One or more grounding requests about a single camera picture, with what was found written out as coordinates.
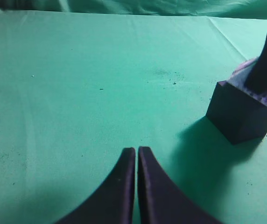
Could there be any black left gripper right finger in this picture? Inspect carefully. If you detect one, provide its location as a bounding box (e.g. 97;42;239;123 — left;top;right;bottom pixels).
137;147;220;224

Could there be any green cloth table cover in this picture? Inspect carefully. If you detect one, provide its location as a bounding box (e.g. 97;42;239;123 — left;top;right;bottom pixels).
0;9;267;224

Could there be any white marbled square pyramid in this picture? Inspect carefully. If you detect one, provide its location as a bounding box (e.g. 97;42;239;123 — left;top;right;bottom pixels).
228;56;267;110

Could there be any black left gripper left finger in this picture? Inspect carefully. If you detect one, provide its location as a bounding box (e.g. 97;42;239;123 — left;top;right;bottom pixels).
57;147;135;224

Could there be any dark cube block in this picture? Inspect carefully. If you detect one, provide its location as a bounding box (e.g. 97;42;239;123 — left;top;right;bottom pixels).
206;81;267;145

